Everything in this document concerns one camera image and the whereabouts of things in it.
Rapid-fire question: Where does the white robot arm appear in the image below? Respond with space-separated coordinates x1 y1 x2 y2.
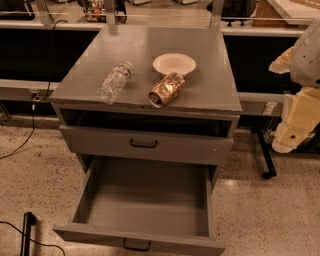
269 19 320 153

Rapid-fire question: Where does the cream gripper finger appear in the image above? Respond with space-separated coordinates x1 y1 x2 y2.
272 87 320 153
269 47 294 74

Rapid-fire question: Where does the white paper bowl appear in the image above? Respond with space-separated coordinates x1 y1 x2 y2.
153 53 196 76

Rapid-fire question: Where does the black cable on left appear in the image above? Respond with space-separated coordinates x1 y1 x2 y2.
0 19 69 160

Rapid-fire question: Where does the open grey bottom drawer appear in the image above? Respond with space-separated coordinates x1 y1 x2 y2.
54 157 226 256

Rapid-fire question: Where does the black table leg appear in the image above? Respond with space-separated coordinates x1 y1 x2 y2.
257 130 277 179

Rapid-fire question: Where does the black drawer handle upper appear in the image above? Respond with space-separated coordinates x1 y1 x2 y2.
129 138 158 149

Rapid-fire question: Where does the grey drawer cabinet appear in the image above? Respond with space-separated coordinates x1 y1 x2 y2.
51 25 241 168

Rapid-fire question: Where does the orange soda can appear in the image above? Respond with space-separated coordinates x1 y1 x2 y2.
148 72 185 108

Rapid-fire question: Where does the black drawer handle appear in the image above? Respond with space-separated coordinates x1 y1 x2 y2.
129 138 158 149
122 238 151 252

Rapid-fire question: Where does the clear plastic water bottle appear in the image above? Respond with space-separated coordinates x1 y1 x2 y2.
97 61 133 105

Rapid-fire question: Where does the black drawer handle lower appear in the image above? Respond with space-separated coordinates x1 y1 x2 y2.
122 238 151 252

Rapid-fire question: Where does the black stand bottom left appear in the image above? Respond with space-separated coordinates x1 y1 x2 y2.
20 212 36 256

